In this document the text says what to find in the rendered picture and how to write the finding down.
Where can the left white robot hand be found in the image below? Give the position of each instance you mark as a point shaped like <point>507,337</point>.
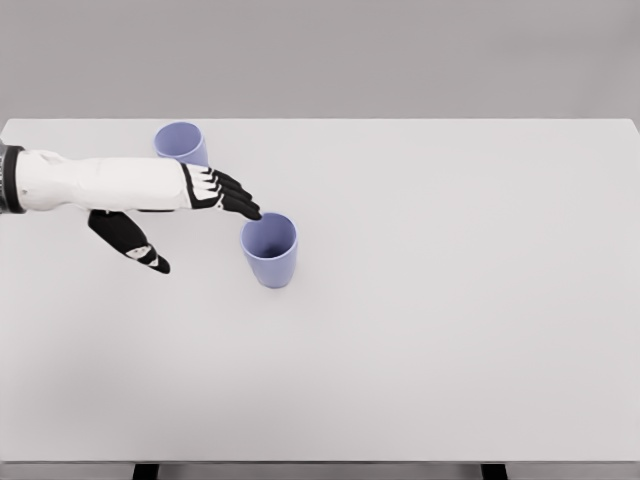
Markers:
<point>140,185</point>

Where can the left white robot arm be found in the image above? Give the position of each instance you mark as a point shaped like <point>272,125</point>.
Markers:
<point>45,182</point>

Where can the lavender plastic cup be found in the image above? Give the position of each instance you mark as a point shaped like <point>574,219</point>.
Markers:
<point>272,265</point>
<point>176,140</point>

